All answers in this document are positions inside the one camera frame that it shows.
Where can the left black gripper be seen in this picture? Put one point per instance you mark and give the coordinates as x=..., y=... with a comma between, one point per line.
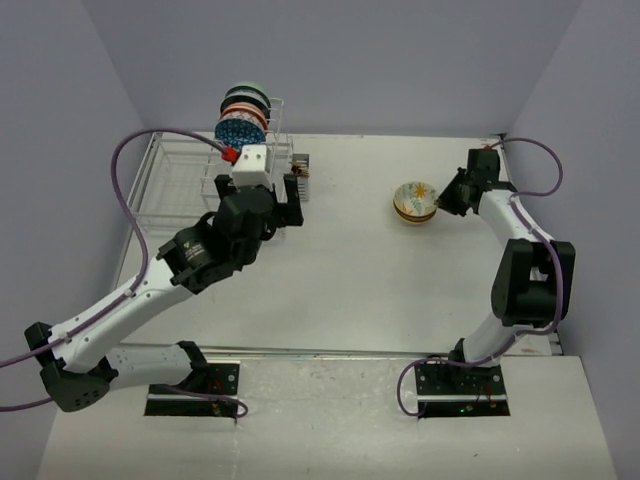
x=293, y=217

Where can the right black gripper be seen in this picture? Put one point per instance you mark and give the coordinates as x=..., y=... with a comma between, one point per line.
x=446, y=199

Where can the yellow star patterned bowl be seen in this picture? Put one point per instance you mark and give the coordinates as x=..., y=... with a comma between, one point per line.
x=415, y=198

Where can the yellow teal patterned bowl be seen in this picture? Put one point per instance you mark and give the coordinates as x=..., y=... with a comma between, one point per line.
x=415, y=221

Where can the pink leaf patterned bowl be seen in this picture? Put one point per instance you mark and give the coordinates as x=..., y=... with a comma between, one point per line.
x=399, y=212

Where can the dark teal white bowl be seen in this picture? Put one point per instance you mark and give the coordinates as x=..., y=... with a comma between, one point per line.
x=236, y=133

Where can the salmon pink patterned bowl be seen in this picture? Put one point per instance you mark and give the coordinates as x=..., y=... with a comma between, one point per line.
x=246, y=107

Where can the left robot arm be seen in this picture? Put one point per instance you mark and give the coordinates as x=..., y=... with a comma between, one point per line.
x=82, y=359

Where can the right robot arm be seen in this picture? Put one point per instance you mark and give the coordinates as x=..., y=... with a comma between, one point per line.
x=531, y=291

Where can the grey cutlery holder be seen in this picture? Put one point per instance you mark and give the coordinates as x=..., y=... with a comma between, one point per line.
x=303, y=183

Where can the brown cutlery bundle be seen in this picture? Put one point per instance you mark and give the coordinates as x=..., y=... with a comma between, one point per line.
x=299, y=169

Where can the black rimmed bowl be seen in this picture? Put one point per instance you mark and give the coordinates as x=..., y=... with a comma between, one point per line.
x=250, y=96

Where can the pale green bowl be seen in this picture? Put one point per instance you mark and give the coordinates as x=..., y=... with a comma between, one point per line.
x=248, y=85

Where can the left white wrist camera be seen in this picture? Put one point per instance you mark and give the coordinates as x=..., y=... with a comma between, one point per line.
x=253, y=167

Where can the white wire dish rack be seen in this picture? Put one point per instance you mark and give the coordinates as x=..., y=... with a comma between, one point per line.
x=174, y=185

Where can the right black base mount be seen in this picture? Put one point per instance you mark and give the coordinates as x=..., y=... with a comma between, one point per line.
x=446, y=391

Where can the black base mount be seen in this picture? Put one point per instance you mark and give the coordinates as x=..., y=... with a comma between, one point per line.
x=446, y=391
x=220, y=379

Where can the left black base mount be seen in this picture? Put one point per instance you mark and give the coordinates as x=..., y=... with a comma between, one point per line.
x=220, y=379

